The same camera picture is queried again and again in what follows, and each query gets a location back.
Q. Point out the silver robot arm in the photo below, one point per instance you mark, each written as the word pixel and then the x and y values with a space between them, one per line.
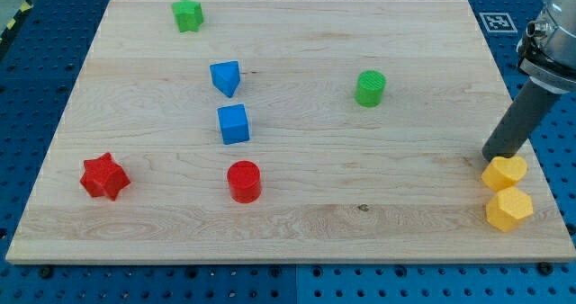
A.
pixel 547 48

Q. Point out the red cylinder block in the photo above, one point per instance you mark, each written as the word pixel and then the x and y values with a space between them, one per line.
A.
pixel 244 179

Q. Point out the blue cube block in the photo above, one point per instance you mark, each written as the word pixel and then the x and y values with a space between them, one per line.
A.
pixel 233 122

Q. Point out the wooden board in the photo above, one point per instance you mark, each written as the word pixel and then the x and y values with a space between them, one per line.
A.
pixel 398 183

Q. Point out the blue triangle block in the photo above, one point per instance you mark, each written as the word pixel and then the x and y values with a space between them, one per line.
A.
pixel 226 77

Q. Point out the green cylinder block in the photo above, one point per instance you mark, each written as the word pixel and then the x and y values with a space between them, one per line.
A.
pixel 369 88

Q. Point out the green star block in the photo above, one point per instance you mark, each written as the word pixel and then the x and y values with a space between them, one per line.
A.
pixel 188 15

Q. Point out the red star block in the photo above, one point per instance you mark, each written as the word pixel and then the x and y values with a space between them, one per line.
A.
pixel 103 177

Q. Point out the yellow hexagon block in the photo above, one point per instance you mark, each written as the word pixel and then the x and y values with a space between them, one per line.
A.
pixel 509 208

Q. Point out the white fiducial marker tag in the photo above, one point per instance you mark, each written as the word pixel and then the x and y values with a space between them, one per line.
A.
pixel 497 22

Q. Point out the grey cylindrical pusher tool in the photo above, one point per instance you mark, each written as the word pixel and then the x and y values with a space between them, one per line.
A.
pixel 530 106

